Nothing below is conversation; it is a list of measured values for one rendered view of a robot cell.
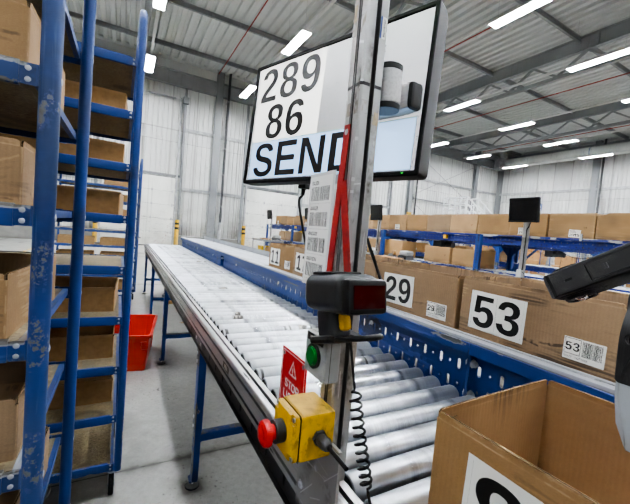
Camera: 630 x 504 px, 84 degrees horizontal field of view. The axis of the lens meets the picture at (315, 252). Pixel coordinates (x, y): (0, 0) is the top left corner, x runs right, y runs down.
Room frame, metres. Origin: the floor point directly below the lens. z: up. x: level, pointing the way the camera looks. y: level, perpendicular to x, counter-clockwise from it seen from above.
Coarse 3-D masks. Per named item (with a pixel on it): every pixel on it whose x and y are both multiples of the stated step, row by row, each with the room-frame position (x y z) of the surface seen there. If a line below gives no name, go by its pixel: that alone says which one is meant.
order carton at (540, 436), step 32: (544, 384) 0.59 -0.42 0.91; (448, 416) 0.44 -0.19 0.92; (480, 416) 0.50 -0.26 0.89; (512, 416) 0.55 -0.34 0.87; (544, 416) 0.60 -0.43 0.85; (576, 416) 0.56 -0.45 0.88; (608, 416) 0.53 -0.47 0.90; (448, 448) 0.43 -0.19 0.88; (480, 448) 0.40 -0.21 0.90; (512, 448) 0.55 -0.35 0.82; (544, 448) 0.59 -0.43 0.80; (576, 448) 0.55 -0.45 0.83; (608, 448) 0.52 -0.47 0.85; (448, 480) 0.43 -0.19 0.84; (512, 480) 0.36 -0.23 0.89; (544, 480) 0.34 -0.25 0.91; (576, 480) 0.55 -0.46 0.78; (608, 480) 0.52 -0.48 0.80
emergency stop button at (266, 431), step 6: (264, 420) 0.50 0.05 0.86; (258, 426) 0.50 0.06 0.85; (264, 426) 0.49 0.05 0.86; (270, 426) 0.49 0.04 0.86; (258, 432) 0.50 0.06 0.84; (264, 432) 0.48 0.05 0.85; (270, 432) 0.48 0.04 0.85; (258, 438) 0.50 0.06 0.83; (264, 438) 0.48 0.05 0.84; (270, 438) 0.48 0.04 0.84; (264, 444) 0.48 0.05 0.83; (270, 444) 0.48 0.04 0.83
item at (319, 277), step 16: (320, 272) 0.48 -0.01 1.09; (336, 272) 0.46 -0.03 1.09; (352, 272) 0.47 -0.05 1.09; (320, 288) 0.46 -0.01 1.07; (336, 288) 0.43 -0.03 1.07; (352, 288) 0.41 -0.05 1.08; (368, 288) 0.42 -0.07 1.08; (384, 288) 0.43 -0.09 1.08; (320, 304) 0.46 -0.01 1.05; (336, 304) 0.43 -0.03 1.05; (352, 304) 0.41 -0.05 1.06; (368, 304) 0.42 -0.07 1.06; (384, 304) 0.43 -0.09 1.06; (320, 320) 0.48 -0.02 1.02; (336, 320) 0.46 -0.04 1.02; (320, 336) 0.48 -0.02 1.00; (336, 336) 0.46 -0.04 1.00
